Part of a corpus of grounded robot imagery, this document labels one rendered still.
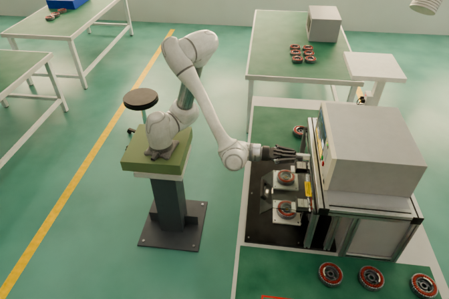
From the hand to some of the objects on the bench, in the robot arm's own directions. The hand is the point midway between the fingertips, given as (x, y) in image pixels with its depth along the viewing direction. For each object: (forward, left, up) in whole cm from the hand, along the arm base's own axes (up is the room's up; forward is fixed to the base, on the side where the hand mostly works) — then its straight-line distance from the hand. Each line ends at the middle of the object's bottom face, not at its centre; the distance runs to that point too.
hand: (303, 156), depth 158 cm
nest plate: (-3, -5, -41) cm, 41 cm away
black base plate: (-4, +7, -43) cm, 44 cm away
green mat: (+6, +74, -44) cm, 87 cm away
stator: (-3, -5, -40) cm, 40 cm away
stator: (+22, -34, -43) cm, 59 cm away
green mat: (+28, -53, -43) cm, 74 cm away
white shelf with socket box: (+36, +106, -45) cm, 121 cm away
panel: (+20, +11, -42) cm, 47 cm away
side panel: (+40, -18, -44) cm, 62 cm away
